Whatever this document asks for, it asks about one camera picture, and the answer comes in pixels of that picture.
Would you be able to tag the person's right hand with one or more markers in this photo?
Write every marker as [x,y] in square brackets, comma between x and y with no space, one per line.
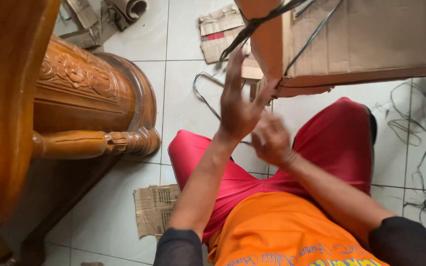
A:
[272,142]

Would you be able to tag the person's left hand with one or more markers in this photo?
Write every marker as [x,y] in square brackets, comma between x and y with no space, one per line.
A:
[237,111]

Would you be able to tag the person's right fingers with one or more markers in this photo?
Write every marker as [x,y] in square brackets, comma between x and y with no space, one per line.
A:
[266,127]

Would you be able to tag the red shorts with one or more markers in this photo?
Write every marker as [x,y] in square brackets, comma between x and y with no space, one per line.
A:
[309,159]

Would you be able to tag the torn cardboard piece red mark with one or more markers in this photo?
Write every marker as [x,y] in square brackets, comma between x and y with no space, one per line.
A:
[220,33]

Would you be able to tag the orange shirt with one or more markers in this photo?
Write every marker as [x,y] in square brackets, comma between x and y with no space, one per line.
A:
[283,232]

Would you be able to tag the large brown cardboard box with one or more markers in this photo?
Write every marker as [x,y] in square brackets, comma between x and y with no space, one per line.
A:
[353,40]

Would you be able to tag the torn printed cardboard piece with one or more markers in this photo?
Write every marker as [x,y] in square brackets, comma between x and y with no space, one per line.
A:
[155,208]

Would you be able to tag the heap of cardboard scraps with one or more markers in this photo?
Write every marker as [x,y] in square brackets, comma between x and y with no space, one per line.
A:
[98,20]

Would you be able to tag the carved wooden furniture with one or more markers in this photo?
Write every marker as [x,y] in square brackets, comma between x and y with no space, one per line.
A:
[50,111]

